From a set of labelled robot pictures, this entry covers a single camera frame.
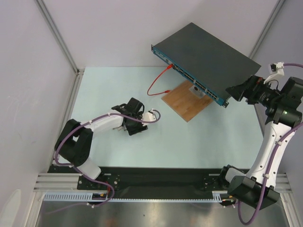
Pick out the blue black network switch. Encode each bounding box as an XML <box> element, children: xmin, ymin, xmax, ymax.
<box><xmin>151</xmin><ymin>23</ymin><xmax>261</xmax><ymax>107</ymax></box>

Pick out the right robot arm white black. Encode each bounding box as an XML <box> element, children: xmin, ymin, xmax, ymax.
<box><xmin>218</xmin><ymin>76</ymin><xmax>303</xmax><ymax>210</ymax></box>

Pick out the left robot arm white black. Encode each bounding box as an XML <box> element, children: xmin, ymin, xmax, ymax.
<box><xmin>54</xmin><ymin>98</ymin><xmax>156</xmax><ymax>189</ymax></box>

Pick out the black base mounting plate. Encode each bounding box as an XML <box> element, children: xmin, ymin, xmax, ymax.
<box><xmin>48</xmin><ymin>166</ymin><xmax>256</xmax><ymax>201</ymax></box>

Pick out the wooden base board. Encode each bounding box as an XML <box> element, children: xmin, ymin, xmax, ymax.
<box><xmin>161</xmin><ymin>80</ymin><xmax>213</xmax><ymax>122</ymax></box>

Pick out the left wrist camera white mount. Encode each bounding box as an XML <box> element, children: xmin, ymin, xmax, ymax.
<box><xmin>141</xmin><ymin>109</ymin><xmax>157</xmax><ymax>126</ymax></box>

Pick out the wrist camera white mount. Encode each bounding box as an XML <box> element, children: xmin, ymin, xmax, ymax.
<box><xmin>141</xmin><ymin>109</ymin><xmax>157</xmax><ymax>126</ymax></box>
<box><xmin>264</xmin><ymin>62</ymin><xmax>285</xmax><ymax>84</ymax></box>

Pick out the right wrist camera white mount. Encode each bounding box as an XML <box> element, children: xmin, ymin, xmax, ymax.
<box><xmin>264</xmin><ymin>62</ymin><xmax>285</xmax><ymax>84</ymax></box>

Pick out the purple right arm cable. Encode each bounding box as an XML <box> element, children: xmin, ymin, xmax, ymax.
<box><xmin>238</xmin><ymin>63</ymin><xmax>303</xmax><ymax>225</ymax></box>

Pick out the red ethernet cable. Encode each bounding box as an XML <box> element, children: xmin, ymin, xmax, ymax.
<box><xmin>147</xmin><ymin>64</ymin><xmax>174</xmax><ymax>96</ymax></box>

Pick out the left aluminium frame post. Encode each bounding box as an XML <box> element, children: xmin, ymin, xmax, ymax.
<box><xmin>33</xmin><ymin>0</ymin><xmax>85</xmax><ymax>76</ymax></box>

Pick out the aluminium frame post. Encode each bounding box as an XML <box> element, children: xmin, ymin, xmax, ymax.
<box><xmin>33</xmin><ymin>0</ymin><xmax>85</xmax><ymax>76</ymax></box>
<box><xmin>248</xmin><ymin>0</ymin><xmax>287</xmax><ymax>60</ymax></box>

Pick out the right aluminium frame post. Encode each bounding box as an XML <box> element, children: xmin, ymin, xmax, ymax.
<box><xmin>248</xmin><ymin>0</ymin><xmax>287</xmax><ymax>60</ymax></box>

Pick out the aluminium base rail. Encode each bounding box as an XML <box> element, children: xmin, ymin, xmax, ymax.
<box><xmin>34</xmin><ymin>173</ymin><xmax>80</xmax><ymax>192</ymax></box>

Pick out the white slotted cable duct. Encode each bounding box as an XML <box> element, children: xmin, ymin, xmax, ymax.
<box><xmin>43</xmin><ymin>191</ymin><xmax>233</xmax><ymax>203</ymax></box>

